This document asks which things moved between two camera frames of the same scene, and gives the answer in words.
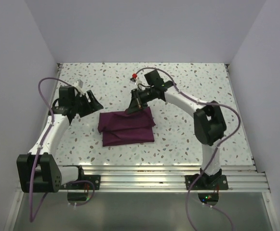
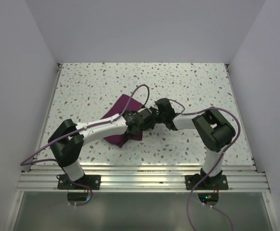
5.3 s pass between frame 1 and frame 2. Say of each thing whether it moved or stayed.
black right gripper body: moved
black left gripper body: moved
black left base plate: stayed
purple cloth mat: moved
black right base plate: stayed
